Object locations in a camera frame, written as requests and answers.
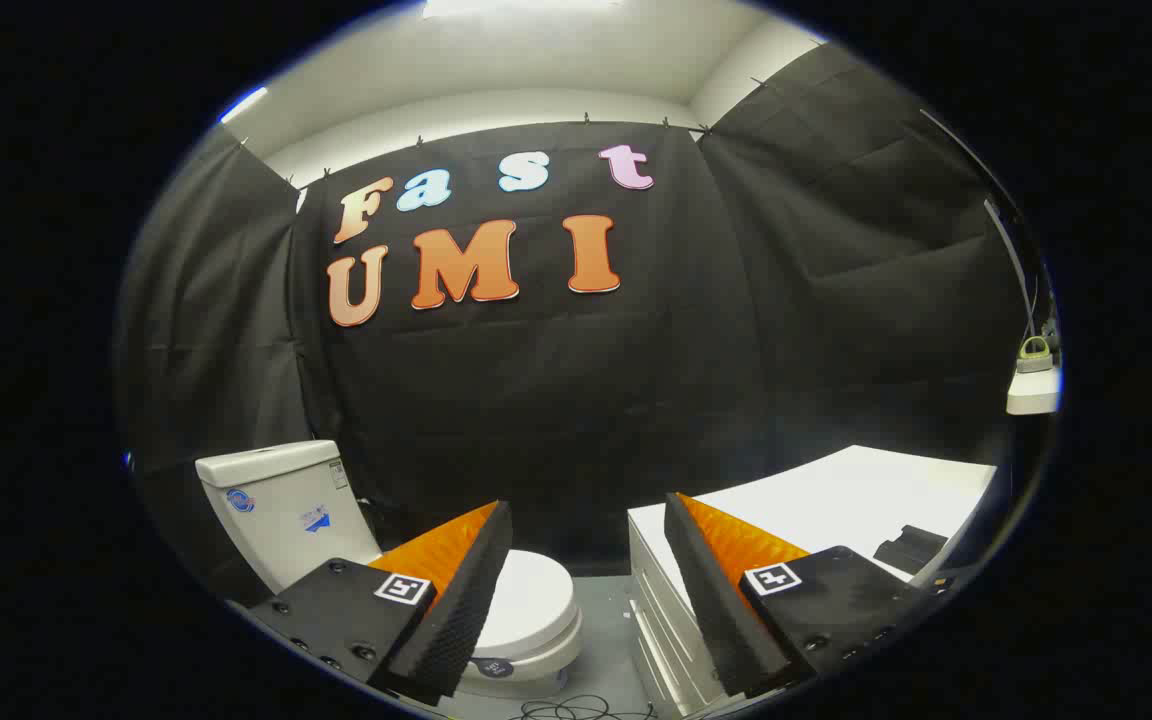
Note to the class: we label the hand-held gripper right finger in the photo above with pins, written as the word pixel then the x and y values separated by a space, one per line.
pixel 716 610

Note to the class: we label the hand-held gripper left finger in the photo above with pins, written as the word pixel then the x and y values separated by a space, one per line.
pixel 466 610

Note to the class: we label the white toilet lid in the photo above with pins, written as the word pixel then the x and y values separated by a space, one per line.
pixel 536 600

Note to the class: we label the white drawer cabinet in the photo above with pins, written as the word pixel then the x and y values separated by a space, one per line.
pixel 836 500

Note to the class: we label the small black object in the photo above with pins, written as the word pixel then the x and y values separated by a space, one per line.
pixel 911 548

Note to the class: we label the black backdrop cloth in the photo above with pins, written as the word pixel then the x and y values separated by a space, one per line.
pixel 556 400

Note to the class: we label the grey green object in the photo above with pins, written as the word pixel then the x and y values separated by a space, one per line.
pixel 1034 355

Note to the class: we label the white wall shelf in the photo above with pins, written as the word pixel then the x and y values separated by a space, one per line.
pixel 1032 392

